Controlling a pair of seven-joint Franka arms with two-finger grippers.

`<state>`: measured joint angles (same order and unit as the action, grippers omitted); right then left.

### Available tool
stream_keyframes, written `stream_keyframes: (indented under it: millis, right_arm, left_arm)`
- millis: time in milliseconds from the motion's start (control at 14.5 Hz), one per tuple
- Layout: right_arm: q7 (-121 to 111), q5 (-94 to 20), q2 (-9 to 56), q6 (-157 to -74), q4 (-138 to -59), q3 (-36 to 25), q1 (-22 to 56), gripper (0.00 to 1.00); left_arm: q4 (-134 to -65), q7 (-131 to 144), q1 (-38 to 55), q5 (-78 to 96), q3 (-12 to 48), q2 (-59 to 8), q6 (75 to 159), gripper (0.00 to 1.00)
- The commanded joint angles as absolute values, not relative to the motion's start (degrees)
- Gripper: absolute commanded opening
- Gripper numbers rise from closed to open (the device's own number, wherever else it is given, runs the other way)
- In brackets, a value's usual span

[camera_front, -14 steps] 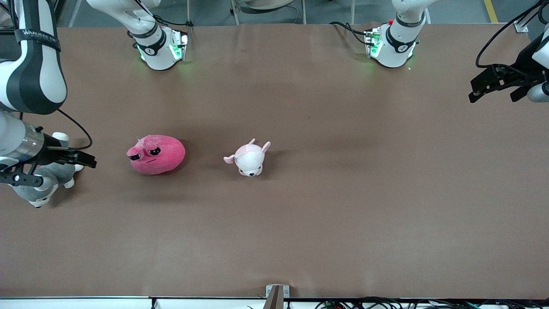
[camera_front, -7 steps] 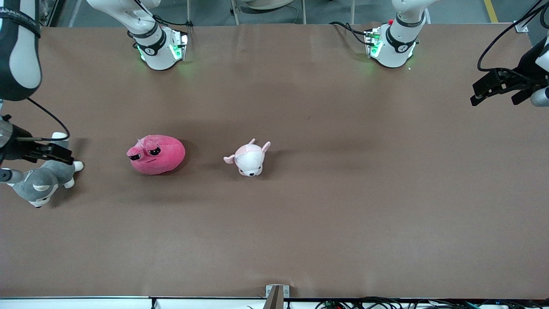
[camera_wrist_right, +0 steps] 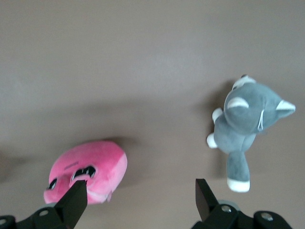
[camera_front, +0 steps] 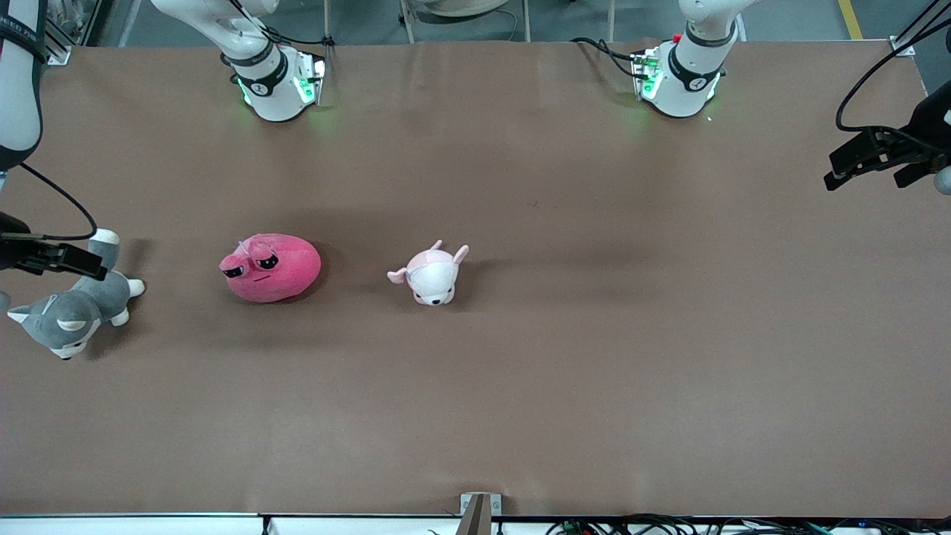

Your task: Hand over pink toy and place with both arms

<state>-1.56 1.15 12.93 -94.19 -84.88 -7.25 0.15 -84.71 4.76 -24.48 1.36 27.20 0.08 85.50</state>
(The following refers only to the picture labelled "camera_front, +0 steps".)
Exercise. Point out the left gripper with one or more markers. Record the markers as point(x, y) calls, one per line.
point(923, 140)

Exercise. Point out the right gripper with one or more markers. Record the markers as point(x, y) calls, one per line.
point(9, 251)

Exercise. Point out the hot pink blob plush toy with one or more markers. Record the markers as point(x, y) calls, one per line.
point(282, 275)

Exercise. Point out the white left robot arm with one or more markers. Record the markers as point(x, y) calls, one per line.
point(687, 89)

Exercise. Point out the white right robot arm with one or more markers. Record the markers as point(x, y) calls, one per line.
point(275, 96)

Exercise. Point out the grey white husky plush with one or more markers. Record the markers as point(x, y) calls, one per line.
point(82, 308)

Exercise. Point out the light pink pig plush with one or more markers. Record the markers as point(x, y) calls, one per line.
point(431, 279)

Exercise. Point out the white round metal stand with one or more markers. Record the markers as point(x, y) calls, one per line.
point(461, 7)

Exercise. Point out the aluminium frame post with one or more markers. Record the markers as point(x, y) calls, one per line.
point(58, 53)
point(903, 46)

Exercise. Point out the white table edge rail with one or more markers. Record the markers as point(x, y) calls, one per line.
point(148, 526)

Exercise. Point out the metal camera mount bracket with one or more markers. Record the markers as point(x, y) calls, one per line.
point(479, 516)

